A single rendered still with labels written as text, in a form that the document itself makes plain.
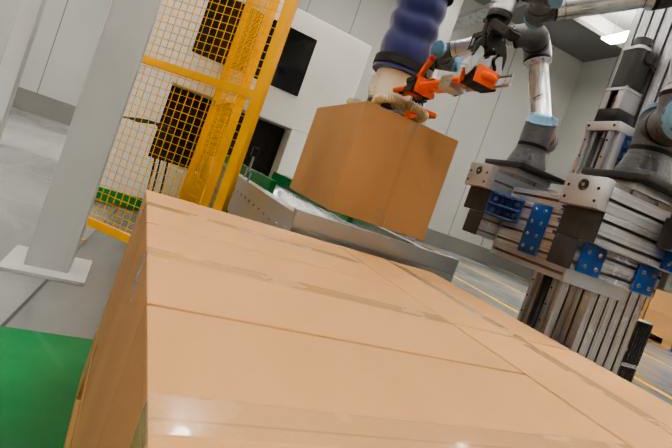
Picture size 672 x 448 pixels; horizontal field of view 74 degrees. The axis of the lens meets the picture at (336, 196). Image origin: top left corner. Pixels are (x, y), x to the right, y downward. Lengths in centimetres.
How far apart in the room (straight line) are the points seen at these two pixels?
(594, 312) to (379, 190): 84
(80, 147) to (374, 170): 117
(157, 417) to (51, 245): 180
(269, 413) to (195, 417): 6
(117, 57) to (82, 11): 872
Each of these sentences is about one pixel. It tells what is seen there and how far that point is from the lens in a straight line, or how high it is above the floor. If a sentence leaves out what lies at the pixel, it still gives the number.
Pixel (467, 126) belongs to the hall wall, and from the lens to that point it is 1236.
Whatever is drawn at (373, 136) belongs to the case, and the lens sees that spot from 158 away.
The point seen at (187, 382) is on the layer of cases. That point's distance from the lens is 41.
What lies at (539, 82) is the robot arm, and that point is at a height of 143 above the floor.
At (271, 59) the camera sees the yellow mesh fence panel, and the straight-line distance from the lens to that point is 220.
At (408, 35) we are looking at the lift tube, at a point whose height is 138.
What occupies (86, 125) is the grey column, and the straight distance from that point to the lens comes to 204.
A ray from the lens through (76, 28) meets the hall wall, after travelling 1071.
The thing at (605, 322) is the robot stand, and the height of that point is 59.
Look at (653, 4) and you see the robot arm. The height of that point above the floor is 155.
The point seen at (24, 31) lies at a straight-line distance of 429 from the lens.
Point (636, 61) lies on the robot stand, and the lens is 192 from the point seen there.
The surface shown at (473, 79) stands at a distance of 137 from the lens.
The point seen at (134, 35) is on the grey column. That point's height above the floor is 101.
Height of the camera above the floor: 74
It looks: 2 degrees down
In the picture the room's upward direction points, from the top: 20 degrees clockwise
